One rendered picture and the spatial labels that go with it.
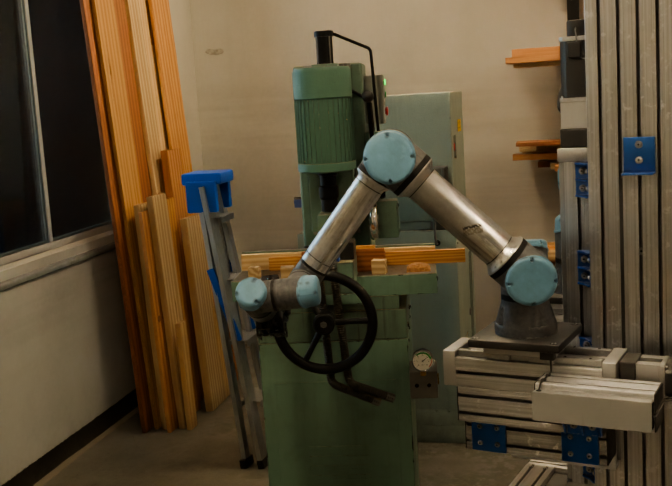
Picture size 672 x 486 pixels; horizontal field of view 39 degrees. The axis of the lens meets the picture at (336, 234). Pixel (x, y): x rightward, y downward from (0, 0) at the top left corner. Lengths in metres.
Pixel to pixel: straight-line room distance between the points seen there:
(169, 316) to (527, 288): 2.35
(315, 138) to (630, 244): 0.96
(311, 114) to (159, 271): 1.60
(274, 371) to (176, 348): 1.49
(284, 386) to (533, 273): 0.98
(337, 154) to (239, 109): 2.67
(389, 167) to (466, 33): 3.09
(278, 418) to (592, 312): 0.99
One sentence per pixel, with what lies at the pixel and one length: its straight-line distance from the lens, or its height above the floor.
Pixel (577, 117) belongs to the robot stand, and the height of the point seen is 1.33.
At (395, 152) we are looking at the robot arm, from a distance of 2.12.
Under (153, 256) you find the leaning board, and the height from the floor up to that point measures 0.78.
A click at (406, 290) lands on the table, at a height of 0.85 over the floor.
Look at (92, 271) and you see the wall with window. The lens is 4.29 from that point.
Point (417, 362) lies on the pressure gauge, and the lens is 2.74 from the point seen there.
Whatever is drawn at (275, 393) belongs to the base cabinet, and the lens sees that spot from 2.86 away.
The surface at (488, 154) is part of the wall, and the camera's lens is 5.16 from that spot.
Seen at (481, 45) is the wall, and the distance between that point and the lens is 5.15.
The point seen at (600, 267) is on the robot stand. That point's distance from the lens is 2.45.
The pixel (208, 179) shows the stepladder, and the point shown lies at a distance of 3.65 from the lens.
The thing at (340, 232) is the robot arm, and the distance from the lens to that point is 2.31.
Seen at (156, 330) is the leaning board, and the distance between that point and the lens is 4.21.
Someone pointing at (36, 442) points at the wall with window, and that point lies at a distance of 3.94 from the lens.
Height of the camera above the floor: 1.42
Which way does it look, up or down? 8 degrees down
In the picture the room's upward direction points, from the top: 4 degrees counter-clockwise
